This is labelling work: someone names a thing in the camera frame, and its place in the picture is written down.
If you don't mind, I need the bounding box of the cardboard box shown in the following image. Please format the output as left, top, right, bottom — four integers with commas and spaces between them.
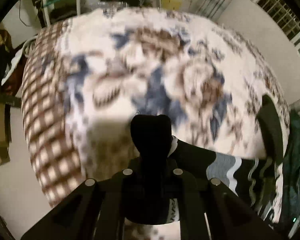
0, 103, 11, 165

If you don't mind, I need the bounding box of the dark green garment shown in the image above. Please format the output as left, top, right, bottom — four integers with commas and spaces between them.
280, 110, 300, 224

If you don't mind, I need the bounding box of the floral patterned bed blanket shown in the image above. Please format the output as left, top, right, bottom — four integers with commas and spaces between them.
21, 8, 290, 206

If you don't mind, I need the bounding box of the grey white striped garment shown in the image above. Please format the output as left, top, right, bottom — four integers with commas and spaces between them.
206, 153, 242, 195

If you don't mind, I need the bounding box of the window with grille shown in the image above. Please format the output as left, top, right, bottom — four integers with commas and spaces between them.
251, 0, 300, 55

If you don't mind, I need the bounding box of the red patterned fabric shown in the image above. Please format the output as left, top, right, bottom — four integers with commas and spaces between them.
0, 29, 27, 96

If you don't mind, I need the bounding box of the dark grey folded cloth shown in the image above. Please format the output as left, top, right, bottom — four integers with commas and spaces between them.
256, 94, 283, 165

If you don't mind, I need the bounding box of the black garment with patterned band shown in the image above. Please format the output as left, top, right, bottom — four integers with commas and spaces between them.
168, 136, 280, 223

